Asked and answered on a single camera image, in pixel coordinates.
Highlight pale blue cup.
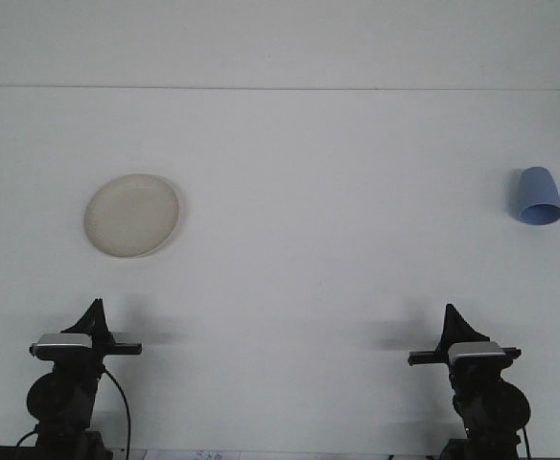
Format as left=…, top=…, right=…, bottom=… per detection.
left=513, top=166, right=560, bottom=227

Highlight pale round plate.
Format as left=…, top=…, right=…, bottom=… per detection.
left=83, top=172, right=181, bottom=260

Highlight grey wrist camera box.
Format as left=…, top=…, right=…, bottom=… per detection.
left=29, top=333, right=94, bottom=361
left=449, top=340, right=507, bottom=369

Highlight long black arm cable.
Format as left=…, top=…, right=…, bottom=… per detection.
left=100, top=367, right=132, bottom=454

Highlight short black looped cable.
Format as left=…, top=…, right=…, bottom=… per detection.
left=14, top=428, right=39, bottom=449

